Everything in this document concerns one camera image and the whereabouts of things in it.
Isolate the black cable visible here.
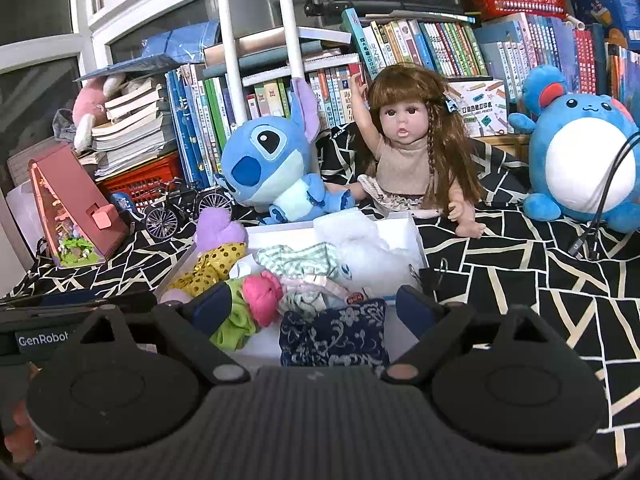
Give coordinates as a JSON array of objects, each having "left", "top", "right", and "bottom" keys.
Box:
[{"left": 567, "top": 134, "right": 640, "bottom": 262}]

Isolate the miniature black bicycle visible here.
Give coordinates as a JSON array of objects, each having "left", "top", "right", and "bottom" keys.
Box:
[{"left": 144, "top": 177, "right": 236, "bottom": 242}]

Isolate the black binder clip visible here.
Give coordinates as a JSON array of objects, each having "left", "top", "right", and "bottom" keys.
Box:
[{"left": 409, "top": 258, "right": 452, "bottom": 302}]

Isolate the triangular miniature house model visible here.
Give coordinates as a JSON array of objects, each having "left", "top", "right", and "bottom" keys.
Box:
[{"left": 28, "top": 144, "right": 131, "bottom": 269}]

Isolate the row of standing books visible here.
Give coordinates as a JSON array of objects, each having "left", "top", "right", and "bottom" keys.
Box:
[{"left": 165, "top": 7, "right": 640, "bottom": 191}]

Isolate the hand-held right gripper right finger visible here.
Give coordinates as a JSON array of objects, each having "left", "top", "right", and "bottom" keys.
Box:
[{"left": 381, "top": 285, "right": 553, "bottom": 383}]

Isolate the gold sequin heart pillow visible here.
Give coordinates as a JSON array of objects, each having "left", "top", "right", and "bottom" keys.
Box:
[{"left": 169, "top": 242, "right": 249, "bottom": 298}]

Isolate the stack of lying books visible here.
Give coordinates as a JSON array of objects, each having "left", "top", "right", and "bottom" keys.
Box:
[{"left": 75, "top": 74, "right": 180, "bottom": 182}]

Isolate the blue patterned cloth pouch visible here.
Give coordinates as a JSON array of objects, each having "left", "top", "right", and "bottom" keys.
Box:
[{"left": 278, "top": 298, "right": 392, "bottom": 370}]

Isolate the pink white plush toy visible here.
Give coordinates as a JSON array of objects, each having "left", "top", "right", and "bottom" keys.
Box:
[{"left": 72, "top": 72, "right": 127, "bottom": 154}]

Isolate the white pipe rack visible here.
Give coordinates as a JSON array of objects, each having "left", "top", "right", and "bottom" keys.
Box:
[{"left": 214, "top": 0, "right": 307, "bottom": 128}]

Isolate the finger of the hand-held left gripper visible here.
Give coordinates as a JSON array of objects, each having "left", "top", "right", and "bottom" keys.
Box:
[{"left": 0, "top": 291, "right": 159, "bottom": 313}]

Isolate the blue folder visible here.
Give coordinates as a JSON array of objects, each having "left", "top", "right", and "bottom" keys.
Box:
[{"left": 74, "top": 20, "right": 222, "bottom": 84}]

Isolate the grey cloth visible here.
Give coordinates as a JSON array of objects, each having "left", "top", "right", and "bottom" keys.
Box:
[{"left": 52, "top": 107, "right": 79, "bottom": 145}]

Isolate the round blue white plush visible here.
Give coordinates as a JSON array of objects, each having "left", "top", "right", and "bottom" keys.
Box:
[{"left": 507, "top": 64, "right": 640, "bottom": 236}]

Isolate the white window frame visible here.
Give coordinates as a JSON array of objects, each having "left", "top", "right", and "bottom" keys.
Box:
[{"left": 0, "top": 0, "right": 281, "bottom": 76}]

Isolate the black white patterned blanket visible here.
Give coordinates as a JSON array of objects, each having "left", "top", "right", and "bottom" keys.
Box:
[{"left": 0, "top": 130, "right": 640, "bottom": 467}]

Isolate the green scrunchie with bell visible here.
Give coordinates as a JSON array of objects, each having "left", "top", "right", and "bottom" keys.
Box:
[{"left": 209, "top": 277, "right": 260, "bottom": 352}]

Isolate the white fluffy cotton ball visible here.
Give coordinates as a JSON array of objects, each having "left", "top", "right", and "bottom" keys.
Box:
[{"left": 313, "top": 209, "right": 397, "bottom": 282}]

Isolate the brown haired doll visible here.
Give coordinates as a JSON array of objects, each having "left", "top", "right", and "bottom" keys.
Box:
[{"left": 324, "top": 63, "right": 490, "bottom": 241}]

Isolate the person's left hand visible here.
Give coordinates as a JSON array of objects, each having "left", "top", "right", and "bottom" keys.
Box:
[{"left": 9, "top": 362, "right": 41, "bottom": 463}]

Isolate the small blue round toy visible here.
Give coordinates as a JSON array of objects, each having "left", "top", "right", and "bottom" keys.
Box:
[{"left": 107, "top": 190, "right": 134, "bottom": 222}]

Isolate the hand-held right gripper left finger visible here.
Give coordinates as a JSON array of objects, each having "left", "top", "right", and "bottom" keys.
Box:
[{"left": 74, "top": 282, "right": 252, "bottom": 387}]

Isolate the blue alien plush toy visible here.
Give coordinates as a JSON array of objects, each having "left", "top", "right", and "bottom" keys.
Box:
[{"left": 214, "top": 77, "right": 357, "bottom": 227}]

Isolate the green checked cloth scrunchie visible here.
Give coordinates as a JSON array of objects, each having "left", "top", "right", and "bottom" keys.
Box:
[{"left": 254, "top": 242, "right": 343, "bottom": 317}]

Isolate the purple plush toy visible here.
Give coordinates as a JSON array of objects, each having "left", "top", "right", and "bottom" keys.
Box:
[{"left": 194, "top": 207, "right": 249, "bottom": 257}]

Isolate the white cardboard box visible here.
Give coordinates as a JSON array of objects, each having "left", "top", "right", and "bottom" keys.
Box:
[{"left": 154, "top": 211, "right": 431, "bottom": 363}]

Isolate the white colourful printed box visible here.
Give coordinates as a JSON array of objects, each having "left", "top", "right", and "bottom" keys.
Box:
[{"left": 449, "top": 79, "right": 510, "bottom": 137}]

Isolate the pink scrunchie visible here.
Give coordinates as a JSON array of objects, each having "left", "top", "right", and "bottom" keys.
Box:
[{"left": 242, "top": 270, "right": 286, "bottom": 327}]

